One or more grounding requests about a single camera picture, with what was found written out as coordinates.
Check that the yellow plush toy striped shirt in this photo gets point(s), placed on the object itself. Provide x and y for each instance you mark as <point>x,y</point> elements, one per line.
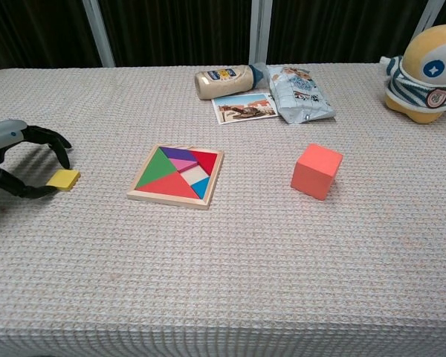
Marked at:
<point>423,74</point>

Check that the yellow square wooden piece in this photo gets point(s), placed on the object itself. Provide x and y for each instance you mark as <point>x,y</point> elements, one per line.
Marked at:
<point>64,179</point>

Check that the green triangle tangram piece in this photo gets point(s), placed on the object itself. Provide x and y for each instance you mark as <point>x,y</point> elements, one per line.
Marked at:
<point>157,169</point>

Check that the white frame post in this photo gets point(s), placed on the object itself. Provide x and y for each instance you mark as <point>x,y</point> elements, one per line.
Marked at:
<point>260,29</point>
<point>98,33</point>
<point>429,18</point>

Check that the light blue snack bag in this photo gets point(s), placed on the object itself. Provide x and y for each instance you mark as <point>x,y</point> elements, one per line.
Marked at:
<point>297,96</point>

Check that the purple parallelogram tangram piece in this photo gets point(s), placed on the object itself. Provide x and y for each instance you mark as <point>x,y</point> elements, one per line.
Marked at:
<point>178,153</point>

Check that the photo postcard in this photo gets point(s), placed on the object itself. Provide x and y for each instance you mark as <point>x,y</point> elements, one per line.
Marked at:
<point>245,109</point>

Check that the blue triangle tangram piece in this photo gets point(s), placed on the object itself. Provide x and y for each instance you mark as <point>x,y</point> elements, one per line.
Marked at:
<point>201,186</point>

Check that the wooden tangram tray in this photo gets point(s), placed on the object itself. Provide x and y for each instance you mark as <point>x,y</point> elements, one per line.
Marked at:
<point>171,204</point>

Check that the mayonnaise bottle with blue cap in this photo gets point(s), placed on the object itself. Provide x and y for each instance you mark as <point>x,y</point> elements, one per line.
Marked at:
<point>223,82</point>

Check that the coral orange cube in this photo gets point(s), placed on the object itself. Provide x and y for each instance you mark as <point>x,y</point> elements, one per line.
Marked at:
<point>314,175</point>

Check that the beige woven tablecloth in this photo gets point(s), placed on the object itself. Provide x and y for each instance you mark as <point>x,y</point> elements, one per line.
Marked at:
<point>223,267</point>

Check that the pink triangle tangram piece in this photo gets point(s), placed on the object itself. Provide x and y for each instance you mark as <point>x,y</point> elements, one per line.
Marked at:
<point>182,164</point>

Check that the dark green curtain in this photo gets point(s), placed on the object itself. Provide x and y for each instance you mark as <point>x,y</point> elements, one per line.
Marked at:
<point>171,29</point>

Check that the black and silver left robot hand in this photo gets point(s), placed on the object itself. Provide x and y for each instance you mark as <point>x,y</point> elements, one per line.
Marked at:
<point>3,134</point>

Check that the large coral triangle tangram piece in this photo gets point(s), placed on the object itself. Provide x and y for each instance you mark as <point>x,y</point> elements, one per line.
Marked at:
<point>172,186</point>

